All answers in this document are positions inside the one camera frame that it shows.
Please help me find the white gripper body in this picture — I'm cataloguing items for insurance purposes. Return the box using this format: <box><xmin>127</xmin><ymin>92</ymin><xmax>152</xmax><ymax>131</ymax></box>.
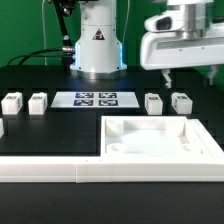
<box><xmin>140</xmin><ymin>9</ymin><xmax>224</xmax><ymax>70</ymax></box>

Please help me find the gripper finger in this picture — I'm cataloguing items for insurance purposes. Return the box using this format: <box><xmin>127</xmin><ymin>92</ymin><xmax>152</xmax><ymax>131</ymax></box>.
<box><xmin>207</xmin><ymin>65</ymin><xmax>218</xmax><ymax>85</ymax></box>
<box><xmin>161</xmin><ymin>69</ymin><xmax>172</xmax><ymax>89</ymax></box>

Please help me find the white square table top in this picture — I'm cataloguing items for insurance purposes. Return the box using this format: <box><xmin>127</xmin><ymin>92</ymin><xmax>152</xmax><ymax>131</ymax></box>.
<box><xmin>101</xmin><ymin>116</ymin><xmax>211</xmax><ymax>158</ymax></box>

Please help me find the white marker plate with tags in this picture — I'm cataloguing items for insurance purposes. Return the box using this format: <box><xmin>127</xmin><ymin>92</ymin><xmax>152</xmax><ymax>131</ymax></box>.
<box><xmin>51</xmin><ymin>92</ymin><xmax>139</xmax><ymax>108</ymax></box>

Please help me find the white block at left edge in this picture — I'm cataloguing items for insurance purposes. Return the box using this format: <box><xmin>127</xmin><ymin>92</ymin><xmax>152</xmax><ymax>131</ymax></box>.
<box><xmin>0</xmin><ymin>118</ymin><xmax>4</xmax><ymax>139</ymax></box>

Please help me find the white L-shaped obstacle fence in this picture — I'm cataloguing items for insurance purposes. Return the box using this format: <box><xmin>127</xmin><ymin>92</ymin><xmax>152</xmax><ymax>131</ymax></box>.
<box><xmin>0</xmin><ymin>118</ymin><xmax>224</xmax><ymax>183</ymax></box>

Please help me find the black cable bundle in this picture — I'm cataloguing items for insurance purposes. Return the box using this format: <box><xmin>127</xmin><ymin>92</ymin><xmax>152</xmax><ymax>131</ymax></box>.
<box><xmin>7</xmin><ymin>46</ymin><xmax>76</xmax><ymax>67</ymax></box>

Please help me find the white thin cable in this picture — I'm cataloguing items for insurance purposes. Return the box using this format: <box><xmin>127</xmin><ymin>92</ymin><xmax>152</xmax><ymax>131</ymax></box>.
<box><xmin>41</xmin><ymin>0</ymin><xmax>49</xmax><ymax>66</ymax></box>

